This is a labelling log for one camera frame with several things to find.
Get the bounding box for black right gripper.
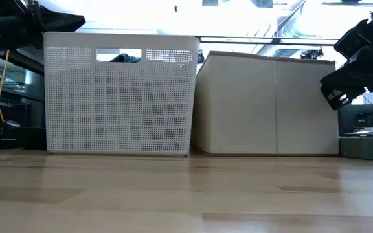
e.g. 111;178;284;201
319;18;373;111

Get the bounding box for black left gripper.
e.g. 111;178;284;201
0;5;86;54

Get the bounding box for black computer monitor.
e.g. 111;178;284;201
337;104;373;136

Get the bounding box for dark green case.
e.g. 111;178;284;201
339;135;373;161

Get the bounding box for beige fabric storage box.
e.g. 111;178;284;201
190;50;341;157

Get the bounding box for blue garment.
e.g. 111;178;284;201
109;53;142;63

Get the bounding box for black shelf unit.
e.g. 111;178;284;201
0;50;46;150

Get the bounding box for white perforated plastic basket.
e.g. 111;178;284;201
43;31;201;157

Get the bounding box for black round object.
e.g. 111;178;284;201
2;118;21;139

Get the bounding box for black low box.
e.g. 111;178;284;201
14;126;47;151

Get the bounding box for black device on rail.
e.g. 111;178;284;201
300;47;324;60

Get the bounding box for metal frame rail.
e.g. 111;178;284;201
192;34;341;47

